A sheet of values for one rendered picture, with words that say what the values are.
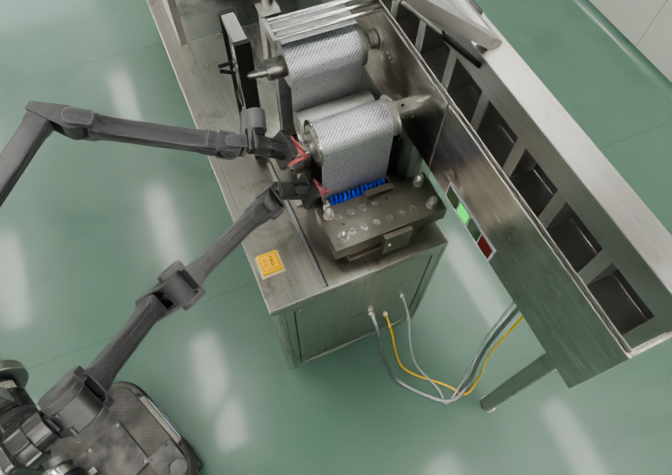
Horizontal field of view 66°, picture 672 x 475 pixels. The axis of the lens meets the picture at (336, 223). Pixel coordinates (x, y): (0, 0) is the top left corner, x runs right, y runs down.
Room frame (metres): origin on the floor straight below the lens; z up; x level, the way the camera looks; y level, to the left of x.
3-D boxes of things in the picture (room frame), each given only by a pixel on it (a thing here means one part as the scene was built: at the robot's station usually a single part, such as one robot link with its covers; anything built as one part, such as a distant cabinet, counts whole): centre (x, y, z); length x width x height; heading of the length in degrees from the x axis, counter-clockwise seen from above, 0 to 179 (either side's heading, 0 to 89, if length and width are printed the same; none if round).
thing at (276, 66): (1.18, 0.20, 1.34); 0.06 x 0.06 x 0.06; 26
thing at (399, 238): (0.80, -0.20, 0.97); 0.10 x 0.03 x 0.11; 116
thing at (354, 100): (1.13, 0.02, 1.18); 0.26 x 0.12 x 0.12; 116
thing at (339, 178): (0.96, -0.06, 1.10); 0.23 x 0.01 x 0.18; 116
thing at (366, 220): (0.87, -0.15, 1.00); 0.40 x 0.16 x 0.06; 116
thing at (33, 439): (0.09, 0.54, 1.45); 0.09 x 0.08 x 0.12; 49
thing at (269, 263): (0.72, 0.21, 0.91); 0.07 x 0.07 x 0.02; 26
